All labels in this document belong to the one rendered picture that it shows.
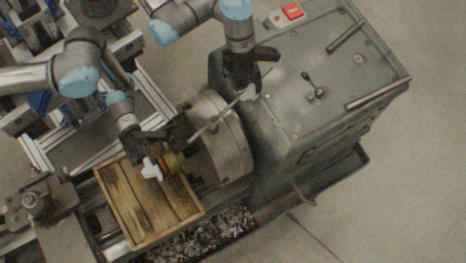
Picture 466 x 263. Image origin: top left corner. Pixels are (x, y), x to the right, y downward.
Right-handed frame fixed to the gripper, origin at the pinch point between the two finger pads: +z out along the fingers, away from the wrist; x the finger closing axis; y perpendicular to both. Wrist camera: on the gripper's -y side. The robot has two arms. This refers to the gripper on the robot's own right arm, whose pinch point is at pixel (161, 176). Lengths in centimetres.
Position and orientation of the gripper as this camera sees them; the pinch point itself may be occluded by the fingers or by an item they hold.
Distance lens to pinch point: 142.4
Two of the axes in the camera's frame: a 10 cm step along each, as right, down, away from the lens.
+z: 5.0, 8.2, -2.9
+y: -8.7, 4.5, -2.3
